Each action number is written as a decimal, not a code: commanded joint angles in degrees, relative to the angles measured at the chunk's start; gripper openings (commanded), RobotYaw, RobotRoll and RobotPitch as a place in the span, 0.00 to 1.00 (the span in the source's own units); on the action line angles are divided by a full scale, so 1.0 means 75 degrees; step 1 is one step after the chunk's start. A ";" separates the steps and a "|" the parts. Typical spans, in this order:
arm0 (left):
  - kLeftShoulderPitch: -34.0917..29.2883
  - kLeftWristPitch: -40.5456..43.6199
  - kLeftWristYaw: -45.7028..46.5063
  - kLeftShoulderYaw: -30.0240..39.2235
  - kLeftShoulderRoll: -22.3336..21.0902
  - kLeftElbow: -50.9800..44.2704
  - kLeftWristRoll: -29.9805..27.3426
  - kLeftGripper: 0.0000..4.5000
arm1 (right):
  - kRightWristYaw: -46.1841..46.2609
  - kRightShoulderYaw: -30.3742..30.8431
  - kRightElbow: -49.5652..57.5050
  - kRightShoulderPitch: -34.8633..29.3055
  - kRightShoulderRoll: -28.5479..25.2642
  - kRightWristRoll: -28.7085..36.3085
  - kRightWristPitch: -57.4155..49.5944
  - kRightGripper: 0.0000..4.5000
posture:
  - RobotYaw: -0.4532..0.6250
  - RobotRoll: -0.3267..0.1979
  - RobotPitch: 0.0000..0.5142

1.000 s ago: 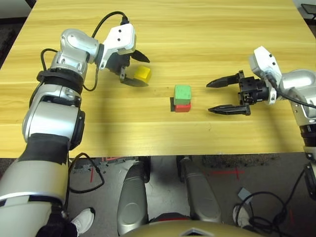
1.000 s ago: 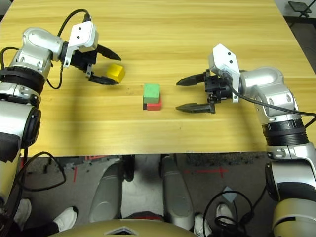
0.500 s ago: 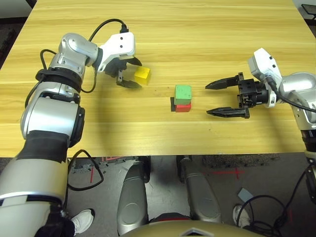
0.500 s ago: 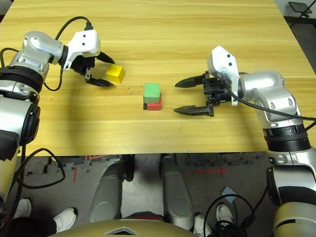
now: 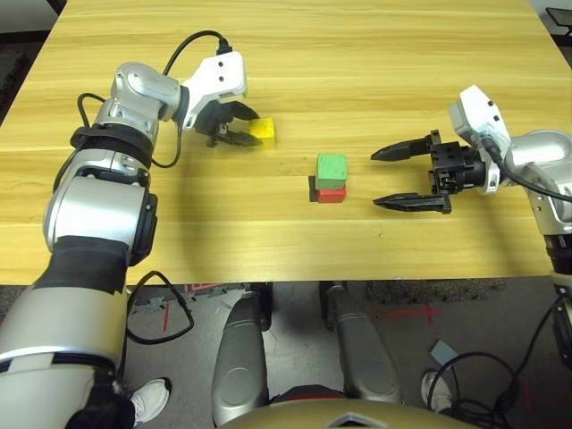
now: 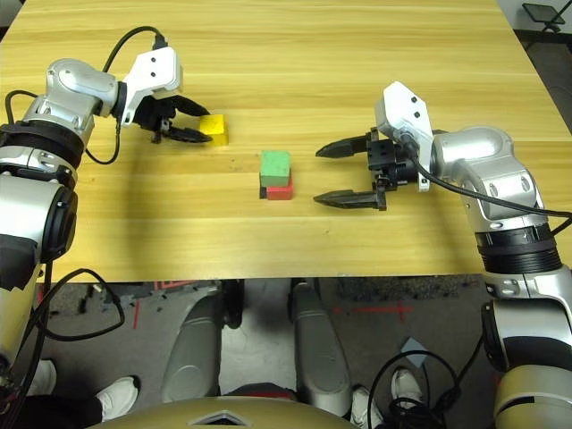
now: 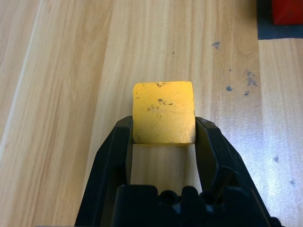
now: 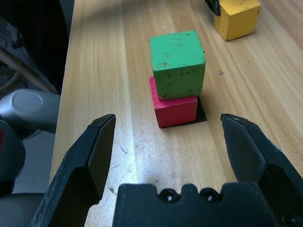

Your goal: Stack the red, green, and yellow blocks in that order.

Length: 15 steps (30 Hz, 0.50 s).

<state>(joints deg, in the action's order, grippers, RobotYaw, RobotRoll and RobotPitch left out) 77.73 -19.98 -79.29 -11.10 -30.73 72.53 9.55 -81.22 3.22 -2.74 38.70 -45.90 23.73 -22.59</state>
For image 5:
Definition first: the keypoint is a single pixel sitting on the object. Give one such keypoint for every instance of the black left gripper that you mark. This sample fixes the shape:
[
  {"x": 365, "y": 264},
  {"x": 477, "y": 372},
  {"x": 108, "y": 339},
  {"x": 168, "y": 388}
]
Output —
[{"x": 212, "y": 120}]

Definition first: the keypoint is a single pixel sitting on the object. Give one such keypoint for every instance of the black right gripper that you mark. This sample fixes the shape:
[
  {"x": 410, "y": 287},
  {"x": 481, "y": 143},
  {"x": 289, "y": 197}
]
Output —
[{"x": 451, "y": 167}]

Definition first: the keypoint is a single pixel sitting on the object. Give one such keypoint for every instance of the yellow wooden block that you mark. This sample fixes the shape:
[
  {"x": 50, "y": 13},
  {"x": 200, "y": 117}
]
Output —
[{"x": 266, "y": 129}]

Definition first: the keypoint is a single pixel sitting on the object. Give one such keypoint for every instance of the green wooden block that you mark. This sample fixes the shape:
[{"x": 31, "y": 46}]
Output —
[{"x": 331, "y": 170}]

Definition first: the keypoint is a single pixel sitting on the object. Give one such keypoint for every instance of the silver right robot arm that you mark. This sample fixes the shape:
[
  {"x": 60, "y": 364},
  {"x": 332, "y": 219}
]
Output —
[{"x": 545, "y": 152}]

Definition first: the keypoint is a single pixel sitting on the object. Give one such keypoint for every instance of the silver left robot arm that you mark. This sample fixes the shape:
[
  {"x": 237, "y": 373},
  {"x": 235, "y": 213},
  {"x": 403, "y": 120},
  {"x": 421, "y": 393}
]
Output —
[{"x": 98, "y": 210}]

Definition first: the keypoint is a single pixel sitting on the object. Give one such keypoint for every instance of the red wooden block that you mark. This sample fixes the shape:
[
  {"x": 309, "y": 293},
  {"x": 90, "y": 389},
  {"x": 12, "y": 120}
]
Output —
[{"x": 333, "y": 195}]

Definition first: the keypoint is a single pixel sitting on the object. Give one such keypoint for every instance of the dark speckled floor mat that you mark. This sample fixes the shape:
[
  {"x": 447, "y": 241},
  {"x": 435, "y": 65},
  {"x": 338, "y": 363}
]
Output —
[{"x": 447, "y": 290}]

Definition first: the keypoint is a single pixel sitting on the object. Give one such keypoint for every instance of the red tape cross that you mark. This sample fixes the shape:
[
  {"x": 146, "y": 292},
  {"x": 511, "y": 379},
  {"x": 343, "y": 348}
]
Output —
[{"x": 429, "y": 313}]

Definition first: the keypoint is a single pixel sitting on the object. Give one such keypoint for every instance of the grey paper piece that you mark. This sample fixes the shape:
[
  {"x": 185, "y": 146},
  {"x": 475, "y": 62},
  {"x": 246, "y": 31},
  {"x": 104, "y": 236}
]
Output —
[{"x": 443, "y": 351}]

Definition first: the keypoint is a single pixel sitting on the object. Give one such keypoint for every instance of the silver right robot leg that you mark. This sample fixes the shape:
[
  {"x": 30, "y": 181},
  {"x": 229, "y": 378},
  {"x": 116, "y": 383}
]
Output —
[{"x": 362, "y": 353}]

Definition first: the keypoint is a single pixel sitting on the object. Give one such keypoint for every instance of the silver robot leg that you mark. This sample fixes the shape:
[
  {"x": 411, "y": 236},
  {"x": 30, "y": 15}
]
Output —
[
  {"x": 362, "y": 353},
  {"x": 239, "y": 357}
]

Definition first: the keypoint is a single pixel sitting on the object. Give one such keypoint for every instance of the red tape strip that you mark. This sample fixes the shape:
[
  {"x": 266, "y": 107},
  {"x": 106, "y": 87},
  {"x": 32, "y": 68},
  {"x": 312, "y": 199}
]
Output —
[{"x": 165, "y": 316}]

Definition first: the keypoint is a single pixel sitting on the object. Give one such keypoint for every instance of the white sneaker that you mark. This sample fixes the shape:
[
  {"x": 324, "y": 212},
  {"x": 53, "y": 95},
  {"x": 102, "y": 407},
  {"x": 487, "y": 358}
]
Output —
[
  {"x": 149, "y": 397},
  {"x": 433, "y": 389}
]

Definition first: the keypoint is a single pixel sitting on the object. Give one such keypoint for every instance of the silver left robot leg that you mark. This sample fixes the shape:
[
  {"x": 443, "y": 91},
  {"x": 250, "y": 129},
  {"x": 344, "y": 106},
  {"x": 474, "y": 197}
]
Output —
[{"x": 239, "y": 357}]

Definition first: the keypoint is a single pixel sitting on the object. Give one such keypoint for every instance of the gold robot torso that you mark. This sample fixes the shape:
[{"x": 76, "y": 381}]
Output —
[{"x": 290, "y": 418}]

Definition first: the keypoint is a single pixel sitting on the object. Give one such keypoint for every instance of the black trouser leg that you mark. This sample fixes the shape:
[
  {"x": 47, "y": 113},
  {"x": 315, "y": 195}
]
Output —
[{"x": 103, "y": 413}]

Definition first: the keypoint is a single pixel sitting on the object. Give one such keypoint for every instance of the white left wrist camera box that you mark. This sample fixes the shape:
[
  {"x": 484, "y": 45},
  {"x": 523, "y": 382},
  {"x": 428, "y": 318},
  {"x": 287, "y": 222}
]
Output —
[{"x": 221, "y": 73}]

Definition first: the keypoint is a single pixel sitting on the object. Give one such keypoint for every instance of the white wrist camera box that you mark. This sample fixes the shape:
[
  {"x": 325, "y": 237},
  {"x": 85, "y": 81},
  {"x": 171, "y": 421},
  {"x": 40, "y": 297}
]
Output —
[
  {"x": 221, "y": 73},
  {"x": 478, "y": 111}
]

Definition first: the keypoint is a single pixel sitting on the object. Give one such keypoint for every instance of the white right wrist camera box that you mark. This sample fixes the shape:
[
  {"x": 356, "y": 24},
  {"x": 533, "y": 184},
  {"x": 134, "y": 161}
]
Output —
[{"x": 478, "y": 111}]

